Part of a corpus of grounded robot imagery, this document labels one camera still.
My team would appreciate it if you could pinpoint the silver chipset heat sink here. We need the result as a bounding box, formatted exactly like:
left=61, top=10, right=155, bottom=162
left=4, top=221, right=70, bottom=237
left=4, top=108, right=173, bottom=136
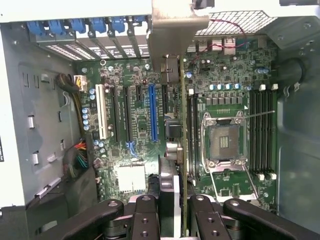
left=117, top=163, right=146, bottom=194

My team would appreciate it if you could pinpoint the CPU socket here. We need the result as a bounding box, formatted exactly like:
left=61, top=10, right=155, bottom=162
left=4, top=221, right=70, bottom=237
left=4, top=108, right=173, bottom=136
left=201, top=111, right=248, bottom=173

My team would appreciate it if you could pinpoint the green motherboard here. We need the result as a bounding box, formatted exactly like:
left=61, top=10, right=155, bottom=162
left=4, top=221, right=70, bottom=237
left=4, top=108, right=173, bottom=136
left=74, top=37, right=280, bottom=216

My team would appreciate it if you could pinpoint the white expansion slot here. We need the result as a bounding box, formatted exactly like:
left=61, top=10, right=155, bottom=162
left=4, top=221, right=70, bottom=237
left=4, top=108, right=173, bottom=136
left=95, top=83, right=109, bottom=141

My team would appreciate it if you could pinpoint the thin metal locking lever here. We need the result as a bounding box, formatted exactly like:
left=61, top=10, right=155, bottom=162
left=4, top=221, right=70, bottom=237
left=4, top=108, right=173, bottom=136
left=246, top=109, right=276, bottom=118

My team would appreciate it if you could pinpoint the short black expansion slot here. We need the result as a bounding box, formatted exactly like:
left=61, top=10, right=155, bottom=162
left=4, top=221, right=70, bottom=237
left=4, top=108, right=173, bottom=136
left=135, top=85, right=144, bottom=103

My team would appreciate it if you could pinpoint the grey metal PC case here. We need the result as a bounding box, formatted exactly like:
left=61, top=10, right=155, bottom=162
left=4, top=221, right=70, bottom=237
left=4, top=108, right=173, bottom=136
left=0, top=9, right=320, bottom=240

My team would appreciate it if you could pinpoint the black regulatory label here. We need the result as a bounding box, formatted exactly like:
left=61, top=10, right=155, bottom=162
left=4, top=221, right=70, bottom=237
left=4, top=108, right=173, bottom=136
left=94, top=46, right=151, bottom=60

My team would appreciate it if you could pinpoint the perforated metal slot cover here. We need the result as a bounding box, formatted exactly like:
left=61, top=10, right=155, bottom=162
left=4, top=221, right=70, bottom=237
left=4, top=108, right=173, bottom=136
left=63, top=43, right=98, bottom=60
left=44, top=44, right=76, bottom=61

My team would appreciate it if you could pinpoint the blue card retention clip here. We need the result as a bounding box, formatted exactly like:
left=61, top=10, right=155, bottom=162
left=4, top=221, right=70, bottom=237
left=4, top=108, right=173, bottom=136
left=47, top=19, right=67, bottom=35
left=26, top=20, right=47, bottom=38
left=69, top=18, right=88, bottom=34
left=89, top=17, right=108, bottom=33
left=110, top=16, right=130, bottom=33
left=131, top=15, right=149, bottom=29

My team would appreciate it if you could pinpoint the metal socket cover frame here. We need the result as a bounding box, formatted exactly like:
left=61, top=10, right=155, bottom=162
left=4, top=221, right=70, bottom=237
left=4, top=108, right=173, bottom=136
left=209, top=169, right=258, bottom=202

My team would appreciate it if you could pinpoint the multicolour wire bundle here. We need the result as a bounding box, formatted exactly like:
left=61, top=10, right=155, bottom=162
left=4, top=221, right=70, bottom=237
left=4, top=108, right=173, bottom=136
left=62, top=139, right=89, bottom=179

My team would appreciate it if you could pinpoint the sleeved cable with white plug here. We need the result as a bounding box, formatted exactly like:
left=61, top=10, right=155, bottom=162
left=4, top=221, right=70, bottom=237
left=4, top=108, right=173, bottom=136
left=55, top=73, right=88, bottom=137

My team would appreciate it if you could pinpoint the red and black wire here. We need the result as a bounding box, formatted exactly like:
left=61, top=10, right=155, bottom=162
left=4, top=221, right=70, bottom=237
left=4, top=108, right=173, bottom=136
left=193, top=17, right=251, bottom=61

